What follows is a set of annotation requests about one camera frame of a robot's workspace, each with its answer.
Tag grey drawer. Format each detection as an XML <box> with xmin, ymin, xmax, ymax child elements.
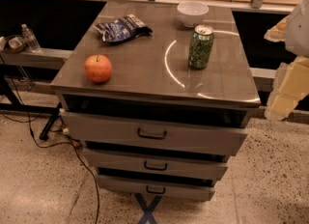
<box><xmin>82</xmin><ymin>149</ymin><xmax>227</xmax><ymax>181</ymax></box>
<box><xmin>97</xmin><ymin>175</ymin><xmax>214</xmax><ymax>201</ymax></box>
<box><xmin>62</xmin><ymin>112</ymin><xmax>247</xmax><ymax>155</ymax></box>

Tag blue chip bag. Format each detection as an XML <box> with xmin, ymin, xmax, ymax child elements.
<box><xmin>94</xmin><ymin>14</ymin><xmax>153</xmax><ymax>43</ymax></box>

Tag top grey drawer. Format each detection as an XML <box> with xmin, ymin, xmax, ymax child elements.
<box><xmin>62</xmin><ymin>112</ymin><xmax>247</xmax><ymax>155</ymax></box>

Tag red apple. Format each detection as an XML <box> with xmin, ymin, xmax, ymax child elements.
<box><xmin>84</xmin><ymin>55</ymin><xmax>112</xmax><ymax>83</ymax></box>

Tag white bowl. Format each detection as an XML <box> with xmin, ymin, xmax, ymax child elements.
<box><xmin>177</xmin><ymin>1</ymin><xmax>209</xmax><ymax>27</ymax></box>

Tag dark round basket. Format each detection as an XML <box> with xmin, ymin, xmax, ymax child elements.
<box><xmin>0</xmin><ymin>35</ymin><xmax>27</xmax><ymax>54</ymax></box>

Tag bottom grey drawer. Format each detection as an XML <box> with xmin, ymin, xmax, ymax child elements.
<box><xmin>97</xmin><ymin>175</ymin><xmax>214</xmax><ymax>201</ymax></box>

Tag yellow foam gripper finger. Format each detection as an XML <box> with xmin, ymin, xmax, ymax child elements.
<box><xmin>265</xmin><ymin>56</ymin><xmax>309</xmax><ymax>122</ymax></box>

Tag clear plastic water bottle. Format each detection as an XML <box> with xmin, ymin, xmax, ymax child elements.
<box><xmin>21</xmin><ymin>24</ymin><xmax>42</xmax><ymax>53</ymax></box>

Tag grey drawer cabinet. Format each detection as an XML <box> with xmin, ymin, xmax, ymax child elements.
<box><xmin>51</xmin><ymin>2</ymin><xmax>260</xmax><ymax>189</ymax></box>

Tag blue tape cross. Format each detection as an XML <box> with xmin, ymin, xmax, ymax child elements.
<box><xmin>135</xmin><ymin>193</ymin><xmax>161</xmax><ymax>224</ymax></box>

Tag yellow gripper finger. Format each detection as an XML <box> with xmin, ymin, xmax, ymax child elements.
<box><xmin>264</xmin><ymin>16</ymin><xmax>289</xmax><ymax>42</ymax></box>

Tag green soda can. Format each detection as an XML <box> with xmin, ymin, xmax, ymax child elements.
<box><xmin>188</xmin><ymin>25</ymin><xmax>214</xmax><ymax>70</ymax></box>

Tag middle grey drawer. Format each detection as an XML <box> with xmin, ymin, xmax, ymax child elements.
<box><xmin>82</xmin><ymin>149</ymin><xmax>227</xmax><ymax>181</ymax></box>

